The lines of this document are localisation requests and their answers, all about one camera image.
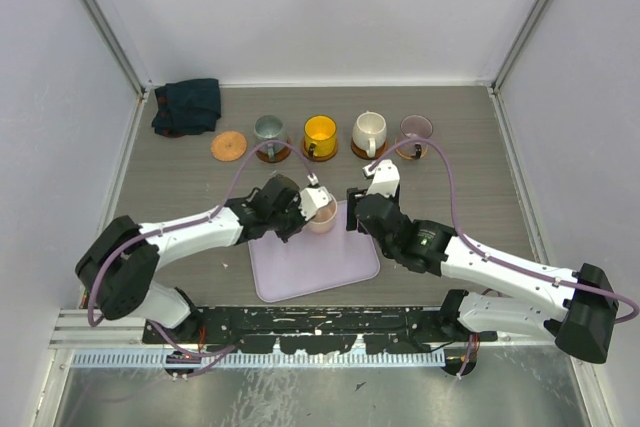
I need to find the woven rattan coaster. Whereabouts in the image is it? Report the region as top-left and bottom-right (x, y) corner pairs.
(210, 131), (248, 162)
(395, 137), (429, 161)

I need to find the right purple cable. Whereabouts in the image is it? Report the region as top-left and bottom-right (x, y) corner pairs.
(367, 135), (640, 379)

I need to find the pink ceramic mug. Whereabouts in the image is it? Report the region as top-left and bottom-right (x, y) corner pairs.
(306, 197), (338, 235)

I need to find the grey ceramic mug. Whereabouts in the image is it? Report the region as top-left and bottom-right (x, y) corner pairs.
(254, 115), (288, 163)

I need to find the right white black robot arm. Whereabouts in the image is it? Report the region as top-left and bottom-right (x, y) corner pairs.
(346, 188), (619, 364)

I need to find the lilac plastic tray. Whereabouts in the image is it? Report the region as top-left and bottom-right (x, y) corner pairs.
(248, 201), (380, 303)

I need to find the white ceramic mug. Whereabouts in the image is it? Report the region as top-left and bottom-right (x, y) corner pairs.
(352, 112), (387, 159)

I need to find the purple cable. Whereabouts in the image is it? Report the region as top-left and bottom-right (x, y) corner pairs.
(367, 135), (640, 379)
(87, 139), (319, 379)

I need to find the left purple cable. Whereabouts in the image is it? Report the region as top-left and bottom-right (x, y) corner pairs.
(87, 139), (319, 379)

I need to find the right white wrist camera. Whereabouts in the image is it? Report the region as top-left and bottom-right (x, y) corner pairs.
(362, 159), (400, 198)

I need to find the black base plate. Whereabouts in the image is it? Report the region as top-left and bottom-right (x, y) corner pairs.
(169, 306), (470, 355)

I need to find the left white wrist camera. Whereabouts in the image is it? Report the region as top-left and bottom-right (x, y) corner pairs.
(299, 173), (332, 222)

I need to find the dark blue folded cloth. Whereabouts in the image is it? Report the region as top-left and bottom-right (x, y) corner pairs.
(151, 78), (222, 138)

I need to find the purple glass mug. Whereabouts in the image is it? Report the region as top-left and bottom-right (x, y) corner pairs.
(397, 114), (433, 139)

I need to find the brown wooden coaster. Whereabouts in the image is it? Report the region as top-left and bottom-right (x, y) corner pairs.
(300, 139), (340, 162)
(254, 139), (291, 163)
(350, 141), (389, 161)

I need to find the yellow glass mug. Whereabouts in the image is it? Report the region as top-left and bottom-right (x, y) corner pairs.
(303, 115), (337, 161)

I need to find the aluminium front rail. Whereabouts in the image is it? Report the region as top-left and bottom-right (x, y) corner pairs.
(55, 297), (555, 345)

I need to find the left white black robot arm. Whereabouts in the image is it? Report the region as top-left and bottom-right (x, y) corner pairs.
(75, 175), (330, 343)

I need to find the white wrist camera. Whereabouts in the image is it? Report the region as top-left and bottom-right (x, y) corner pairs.
(362, 159), (400, 198)
(299, 173), (332, 222)

